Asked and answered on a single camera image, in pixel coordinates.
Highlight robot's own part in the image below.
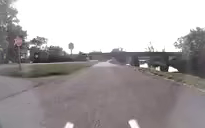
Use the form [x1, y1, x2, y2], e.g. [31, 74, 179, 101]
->
[128, 118, 141, 128]
[64, 121, 75, 128]

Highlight concrete bridge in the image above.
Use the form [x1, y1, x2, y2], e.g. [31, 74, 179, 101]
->
[88, 50, 184, 73]

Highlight red stop sign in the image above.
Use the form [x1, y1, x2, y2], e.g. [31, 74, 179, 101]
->
[13, 35, 24, 71]

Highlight grey asphalt path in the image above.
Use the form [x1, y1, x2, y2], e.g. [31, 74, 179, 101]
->
[0, 61, 205, 128]

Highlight grass verge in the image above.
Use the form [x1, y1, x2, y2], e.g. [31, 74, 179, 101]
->
[0, 61, 98, 80]
[133, 65, 205, 94]

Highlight round road sign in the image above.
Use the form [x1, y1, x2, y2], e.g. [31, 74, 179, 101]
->
[67, 42, 75, 57]

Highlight trees and bushes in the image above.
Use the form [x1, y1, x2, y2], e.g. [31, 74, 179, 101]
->
[173, 25, 205, 80]

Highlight grey side road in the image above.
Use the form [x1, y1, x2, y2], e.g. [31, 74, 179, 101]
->
[0, 71, 41, 105]

